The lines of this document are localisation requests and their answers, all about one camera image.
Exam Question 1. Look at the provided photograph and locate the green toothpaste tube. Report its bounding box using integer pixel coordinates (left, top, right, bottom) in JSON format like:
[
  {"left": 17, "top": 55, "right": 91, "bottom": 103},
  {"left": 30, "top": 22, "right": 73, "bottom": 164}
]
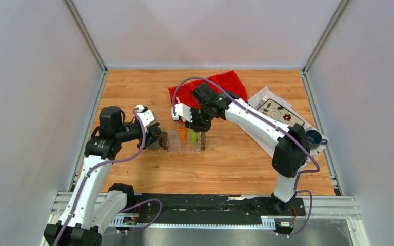
[{"left": 188, "top": 129, "right": 200, "bottom": 143}]

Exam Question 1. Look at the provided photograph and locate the orange toothpaste tube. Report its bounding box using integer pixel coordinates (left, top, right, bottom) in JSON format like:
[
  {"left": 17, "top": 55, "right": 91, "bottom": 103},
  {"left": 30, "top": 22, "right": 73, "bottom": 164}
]
[{"left": 176, "top": 127, "right": 188, "bottom": 142}]

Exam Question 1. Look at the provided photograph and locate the dark grey mug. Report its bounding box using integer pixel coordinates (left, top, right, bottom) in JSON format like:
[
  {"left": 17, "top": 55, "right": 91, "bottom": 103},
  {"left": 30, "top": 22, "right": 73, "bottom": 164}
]
[{"left": 146, "top": 135, "right": 162, "bottom": 150}]

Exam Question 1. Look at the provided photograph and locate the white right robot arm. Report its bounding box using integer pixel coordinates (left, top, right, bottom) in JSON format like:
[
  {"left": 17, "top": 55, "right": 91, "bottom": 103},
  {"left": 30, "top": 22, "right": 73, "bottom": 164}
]
[{"left": 186, "top": 83, "right": 310, "bottom": 215}]

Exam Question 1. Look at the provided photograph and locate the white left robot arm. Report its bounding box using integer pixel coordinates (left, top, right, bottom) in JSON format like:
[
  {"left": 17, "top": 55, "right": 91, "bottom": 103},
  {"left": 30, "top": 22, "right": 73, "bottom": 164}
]
[{"left": 44, "top": 105, "right": 162, "bottom": 245}]

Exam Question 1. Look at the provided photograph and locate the clear textured acrylic tray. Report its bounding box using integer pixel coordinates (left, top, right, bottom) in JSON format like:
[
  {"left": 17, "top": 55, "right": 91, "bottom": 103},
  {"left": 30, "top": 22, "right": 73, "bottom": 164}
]
[{"left": 149, "top": 130, "right": 207, "bottom": 155}]

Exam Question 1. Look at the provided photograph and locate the red three-compartment bin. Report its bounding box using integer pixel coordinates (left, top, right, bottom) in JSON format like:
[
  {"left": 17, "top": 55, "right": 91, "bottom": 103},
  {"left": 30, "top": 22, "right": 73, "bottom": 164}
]
[{"left": 168, "top": 70, "right": 248, "bottom": 123}]

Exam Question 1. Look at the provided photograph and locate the silver fork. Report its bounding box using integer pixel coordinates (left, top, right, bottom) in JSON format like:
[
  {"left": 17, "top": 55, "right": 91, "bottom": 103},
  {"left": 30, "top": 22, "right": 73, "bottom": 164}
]
[{"left": 256, "top": 95, "right": 269, "bottom": 109}]

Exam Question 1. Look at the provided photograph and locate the patterned white cloth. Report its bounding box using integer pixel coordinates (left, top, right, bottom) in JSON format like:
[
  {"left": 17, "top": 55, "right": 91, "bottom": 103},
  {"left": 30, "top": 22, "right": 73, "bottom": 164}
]
[{"left": 234, "top": 86, "right": 328, "bottom": 161}]

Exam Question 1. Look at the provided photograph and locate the floral square plate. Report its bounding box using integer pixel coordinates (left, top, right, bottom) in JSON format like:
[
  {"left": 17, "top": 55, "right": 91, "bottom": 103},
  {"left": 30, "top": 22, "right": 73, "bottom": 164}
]
[{"left": 258, "top": 99, "right": 305, "bottom": 126}]

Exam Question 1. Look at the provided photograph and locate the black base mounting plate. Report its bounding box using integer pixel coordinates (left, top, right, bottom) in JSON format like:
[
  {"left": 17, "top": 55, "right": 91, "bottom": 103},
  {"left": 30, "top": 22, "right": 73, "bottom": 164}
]
[{"left": 117, "top": 193, "right": 307, "bottom": 226}]

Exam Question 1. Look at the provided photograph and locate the blue teacup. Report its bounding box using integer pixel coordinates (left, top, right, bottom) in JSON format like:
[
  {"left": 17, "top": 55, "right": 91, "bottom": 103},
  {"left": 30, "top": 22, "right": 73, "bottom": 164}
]
[{"left": 306, "top": 129, "right": 328, "bottom": 149}]

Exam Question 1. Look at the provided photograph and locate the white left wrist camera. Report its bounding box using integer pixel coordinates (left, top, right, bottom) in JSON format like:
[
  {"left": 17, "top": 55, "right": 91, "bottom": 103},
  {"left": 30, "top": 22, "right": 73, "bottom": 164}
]
[{"left": 134, "top": 104, "right": 158, "bottom": 130}]

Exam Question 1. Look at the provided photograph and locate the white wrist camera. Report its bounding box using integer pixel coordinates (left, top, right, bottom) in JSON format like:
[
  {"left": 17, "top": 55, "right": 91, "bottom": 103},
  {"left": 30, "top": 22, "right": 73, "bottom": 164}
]
[
  {"left": 171, "top": 103, "right": 193, "bottom": 123},
  {"left": 134, "top": 104, "right": 158, "bottom": 130}
]

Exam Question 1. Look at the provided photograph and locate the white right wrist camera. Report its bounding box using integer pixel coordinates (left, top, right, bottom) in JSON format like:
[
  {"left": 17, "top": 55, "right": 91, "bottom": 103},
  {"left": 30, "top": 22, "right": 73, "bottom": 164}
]
[{"left": 171, "top": 103, "right": 193, "bottom": 123}]

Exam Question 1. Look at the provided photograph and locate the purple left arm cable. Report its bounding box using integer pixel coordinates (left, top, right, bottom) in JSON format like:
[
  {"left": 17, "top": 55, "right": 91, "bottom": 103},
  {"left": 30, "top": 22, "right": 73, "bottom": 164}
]
[{"left": 52, "top": 108, "right": 163, "bottom": 246}]

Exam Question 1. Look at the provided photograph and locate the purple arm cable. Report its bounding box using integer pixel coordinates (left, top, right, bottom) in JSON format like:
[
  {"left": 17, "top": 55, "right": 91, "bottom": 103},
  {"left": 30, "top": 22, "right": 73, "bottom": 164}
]
[
  {"left": 171, "top": 77, "right": 321, "bottom": 238},
  {"left": 52, "top": 108, "right": 163, "bottom": 246}
]

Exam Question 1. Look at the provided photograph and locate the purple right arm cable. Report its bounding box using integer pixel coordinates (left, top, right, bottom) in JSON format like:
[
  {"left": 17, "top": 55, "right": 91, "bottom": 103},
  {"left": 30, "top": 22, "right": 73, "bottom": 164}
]
[{"left": 171, "top": 77, "right": 321, "bottom": 238}]

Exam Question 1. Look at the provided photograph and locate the aluminium frame rail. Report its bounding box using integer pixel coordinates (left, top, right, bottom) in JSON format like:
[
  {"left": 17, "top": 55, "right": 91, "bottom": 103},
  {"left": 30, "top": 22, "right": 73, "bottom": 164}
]
[{"left": 41, "top": 192, "right": 371, "bottom": 246}]

